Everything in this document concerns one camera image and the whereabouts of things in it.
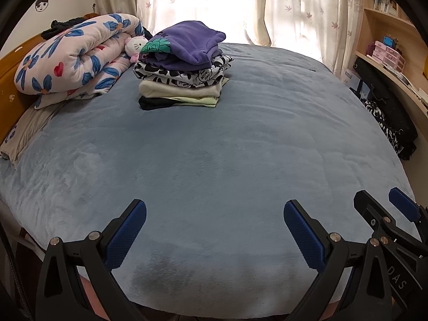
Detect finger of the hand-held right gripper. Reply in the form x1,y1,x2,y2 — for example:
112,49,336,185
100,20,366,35
354,190,400,243
388,187,423,223

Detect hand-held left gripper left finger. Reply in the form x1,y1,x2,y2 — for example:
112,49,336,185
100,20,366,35
35,199,148,321

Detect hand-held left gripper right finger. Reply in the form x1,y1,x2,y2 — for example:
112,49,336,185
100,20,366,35
284,200,395,321

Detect purple printed sweatshirt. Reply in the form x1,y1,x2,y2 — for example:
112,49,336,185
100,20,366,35
139,21,226,72

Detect black hanging cloth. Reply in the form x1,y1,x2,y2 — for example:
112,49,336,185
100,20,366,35
349,57,418,161

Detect blue bed blanket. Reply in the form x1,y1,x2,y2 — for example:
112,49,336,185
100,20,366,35
0,43,417,318

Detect white papers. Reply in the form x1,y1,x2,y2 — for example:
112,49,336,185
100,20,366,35
398,74,428,105

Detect white box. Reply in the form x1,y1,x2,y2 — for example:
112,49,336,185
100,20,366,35
341,68,372,99

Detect black folded garment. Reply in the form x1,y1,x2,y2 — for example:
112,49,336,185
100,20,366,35
139,95,176,111

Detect beige pillow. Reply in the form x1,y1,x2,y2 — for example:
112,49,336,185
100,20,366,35
0,102,67,169

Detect pink drawer boxes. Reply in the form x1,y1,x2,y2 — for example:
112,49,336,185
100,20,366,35
367,40,406,71

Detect cream folded garment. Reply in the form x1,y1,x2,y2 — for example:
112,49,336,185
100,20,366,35
139,79,223,100

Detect light green folded garment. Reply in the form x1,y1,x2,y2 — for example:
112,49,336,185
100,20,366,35
167,77,230,108

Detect black and white printed garment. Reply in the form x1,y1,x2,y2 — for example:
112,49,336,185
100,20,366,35
133,55,234,89

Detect wooden shelf unit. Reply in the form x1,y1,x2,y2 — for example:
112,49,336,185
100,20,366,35
354,0,428,128

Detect floral quilt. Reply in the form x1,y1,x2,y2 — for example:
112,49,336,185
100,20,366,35
14,13,148,109

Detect white cat plush toy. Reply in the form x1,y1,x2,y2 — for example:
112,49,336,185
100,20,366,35
124,37,148,63

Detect row of books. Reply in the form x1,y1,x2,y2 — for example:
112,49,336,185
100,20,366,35
373,0,398,16

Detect dark cloth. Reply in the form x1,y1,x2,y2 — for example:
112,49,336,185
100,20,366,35
41,16,152,41

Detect sheer white curtain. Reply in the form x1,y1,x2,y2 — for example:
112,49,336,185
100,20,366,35
137,0,268,45

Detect black cable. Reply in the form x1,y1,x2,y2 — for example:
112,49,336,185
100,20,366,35
0,221,34,321

